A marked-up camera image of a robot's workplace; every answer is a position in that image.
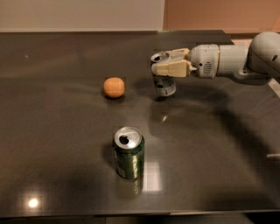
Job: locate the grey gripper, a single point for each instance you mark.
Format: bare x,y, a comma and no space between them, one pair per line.
204,60

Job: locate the silver 7up can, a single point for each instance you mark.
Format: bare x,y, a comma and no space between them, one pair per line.
164,85

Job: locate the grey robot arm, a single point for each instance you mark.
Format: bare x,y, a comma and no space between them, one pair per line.
257,61

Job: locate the green soda can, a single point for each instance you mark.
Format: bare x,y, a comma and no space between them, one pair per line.
129,152

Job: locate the orange fruit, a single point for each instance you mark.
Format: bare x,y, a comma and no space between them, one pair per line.
114,87

